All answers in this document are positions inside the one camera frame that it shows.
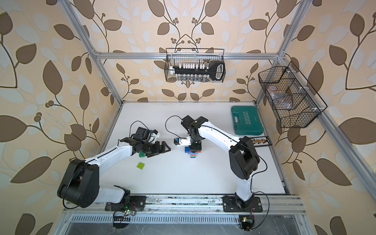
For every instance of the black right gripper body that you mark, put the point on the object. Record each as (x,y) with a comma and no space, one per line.
(196,143)

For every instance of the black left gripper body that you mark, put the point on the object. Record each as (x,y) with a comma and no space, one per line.
(152,149)

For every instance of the light blue long lego brick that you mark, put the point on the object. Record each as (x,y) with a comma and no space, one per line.
(187,150)

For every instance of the lime green small lego brick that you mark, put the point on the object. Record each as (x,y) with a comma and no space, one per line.
(140,166)

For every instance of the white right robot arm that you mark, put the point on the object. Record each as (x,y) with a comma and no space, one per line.
(243,157)

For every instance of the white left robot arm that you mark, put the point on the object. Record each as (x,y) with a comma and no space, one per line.
(81,182)

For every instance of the green plastic tool case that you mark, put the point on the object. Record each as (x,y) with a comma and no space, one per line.
(246,121)

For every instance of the black socket tool set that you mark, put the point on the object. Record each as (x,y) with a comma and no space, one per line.
(213,71)

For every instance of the black battery charging board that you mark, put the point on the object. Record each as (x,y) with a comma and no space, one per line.
(261,141)

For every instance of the plastic bag in basket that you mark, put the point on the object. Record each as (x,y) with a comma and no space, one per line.
(280,100)

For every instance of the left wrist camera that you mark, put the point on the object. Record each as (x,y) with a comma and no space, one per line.
(154,136)

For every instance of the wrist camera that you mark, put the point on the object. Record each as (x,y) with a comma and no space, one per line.
(182,141)
(154,136)

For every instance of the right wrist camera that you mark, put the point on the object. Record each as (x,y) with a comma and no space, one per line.
(182,141)

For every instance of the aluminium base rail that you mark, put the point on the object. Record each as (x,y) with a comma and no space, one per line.
(187,209)

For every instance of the back wire basket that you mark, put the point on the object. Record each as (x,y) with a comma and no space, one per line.
(173,56)

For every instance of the wire basket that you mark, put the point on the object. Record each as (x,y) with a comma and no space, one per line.
(307,103)
(173,56)

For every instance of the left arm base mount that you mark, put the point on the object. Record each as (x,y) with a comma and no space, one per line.
(128,203)

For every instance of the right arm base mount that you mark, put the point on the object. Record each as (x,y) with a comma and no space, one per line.
(235,204)

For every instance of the right wire basket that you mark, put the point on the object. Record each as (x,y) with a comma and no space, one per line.
(307,103)

